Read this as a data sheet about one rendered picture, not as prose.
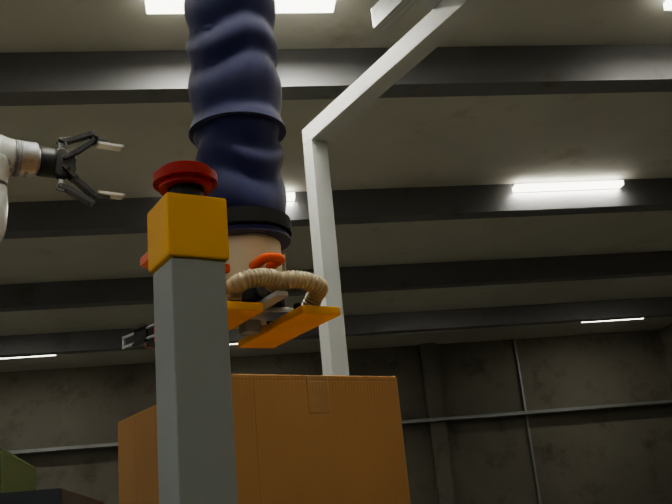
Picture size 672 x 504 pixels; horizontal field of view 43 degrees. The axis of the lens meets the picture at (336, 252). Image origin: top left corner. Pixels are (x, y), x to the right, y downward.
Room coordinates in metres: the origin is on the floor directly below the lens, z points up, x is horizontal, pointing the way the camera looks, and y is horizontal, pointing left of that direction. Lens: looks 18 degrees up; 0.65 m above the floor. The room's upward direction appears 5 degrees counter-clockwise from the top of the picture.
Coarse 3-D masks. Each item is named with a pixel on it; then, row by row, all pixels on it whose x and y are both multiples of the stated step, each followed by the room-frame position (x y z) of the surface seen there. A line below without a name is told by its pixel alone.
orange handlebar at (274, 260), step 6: (270, 252) 1.79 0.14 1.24; (144, 258) 1.72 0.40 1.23; (258, 258) 1.80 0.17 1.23; (264, 258) 1.79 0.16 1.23; (270, 258) 1.79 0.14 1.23; (276, 258) 1.79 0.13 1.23; (282, 258) 1.80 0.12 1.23; (144, 264) 1.73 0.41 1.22; (228, 264) 1.85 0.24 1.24; (252, 264) 1.83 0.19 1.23; (258, 264) 1.81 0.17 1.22; (270, 264) 1.84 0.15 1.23; (276, 264) 1.83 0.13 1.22; (228, 270) 1.85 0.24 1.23
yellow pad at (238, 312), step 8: (232, 304) 1.72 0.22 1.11; (240, 304) 1.73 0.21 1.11; (248, 304) 1.74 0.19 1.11; (256, 304) 1.75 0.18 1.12; (232, 312) 1.74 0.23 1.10; (240, 312) 1.75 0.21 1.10; (248, 312) 1.76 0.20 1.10; (256, 312) 1.76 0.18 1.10; (232, 320) 1.81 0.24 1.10; (240, 320) 1.82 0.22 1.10; (232, 328) 1.89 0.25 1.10
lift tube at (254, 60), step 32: (192, 0) 1.85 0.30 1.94; (224, 0) 1.82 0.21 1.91; (256, 0) 1.85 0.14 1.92; (224, 32) 1.81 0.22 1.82; (256, 32) 1.84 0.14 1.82; (192, 64) 1.88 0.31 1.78; (224, 64) 1.82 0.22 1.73; (256, 64) 1.83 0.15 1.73; (192, 96) 1.87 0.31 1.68; (224, 96) 1.82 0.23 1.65; (256, 96) 1.84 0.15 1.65; (192, 128) 1.87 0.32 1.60
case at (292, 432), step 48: (240, 384) 1.59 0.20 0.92; (288, 384) 1.64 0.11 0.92; (336, 384) 1.70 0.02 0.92; (384, 384) 1.77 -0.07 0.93; (144, 432) 1.91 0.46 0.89; (240, 432) 1.59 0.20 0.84; (288, 432) 1.64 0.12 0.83; (336, 432) 1.70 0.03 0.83; (384, 432) 1.76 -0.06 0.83; (144, 480) 1.92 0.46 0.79; (240, 480) 1.58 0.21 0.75; (288, 480) 1.64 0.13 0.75; (336, 480) 1.69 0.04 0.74; (384, 480) 1.75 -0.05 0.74
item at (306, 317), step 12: (300, 312) 1.82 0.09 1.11; (312, 312) 1.82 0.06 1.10; (324, 312) 1.84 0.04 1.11; (336, 312) 1.85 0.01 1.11; (276, 324) 1.91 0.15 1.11; (288, 324) 1.90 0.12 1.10; (300, 324) 1.91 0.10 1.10; (312, 324) 1.92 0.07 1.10; (252, 336) 2.02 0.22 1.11; (264, 336) 2.00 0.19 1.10; (276, 336) 2.01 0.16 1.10; (288, 336) 2.02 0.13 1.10
